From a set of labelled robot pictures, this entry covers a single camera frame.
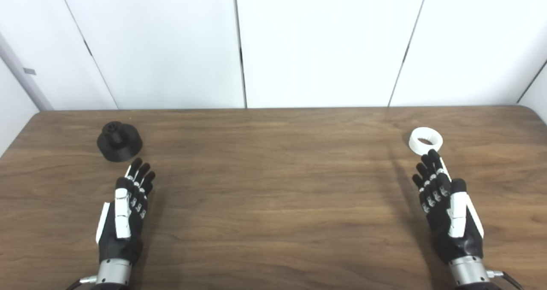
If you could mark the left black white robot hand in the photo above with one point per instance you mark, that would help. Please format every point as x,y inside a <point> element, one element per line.
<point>122,238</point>

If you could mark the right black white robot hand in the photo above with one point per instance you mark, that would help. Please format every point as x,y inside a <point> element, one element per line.
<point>463,243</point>

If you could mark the round black stepped part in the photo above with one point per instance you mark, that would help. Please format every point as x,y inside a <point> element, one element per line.
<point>122,147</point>

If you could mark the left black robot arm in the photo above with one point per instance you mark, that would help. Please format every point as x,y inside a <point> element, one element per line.
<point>113,275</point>

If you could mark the grey vertical wall post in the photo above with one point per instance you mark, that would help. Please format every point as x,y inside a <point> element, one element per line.
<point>25,78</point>

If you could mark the small grey post tag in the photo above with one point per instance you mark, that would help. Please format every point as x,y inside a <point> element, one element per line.
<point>29,71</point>

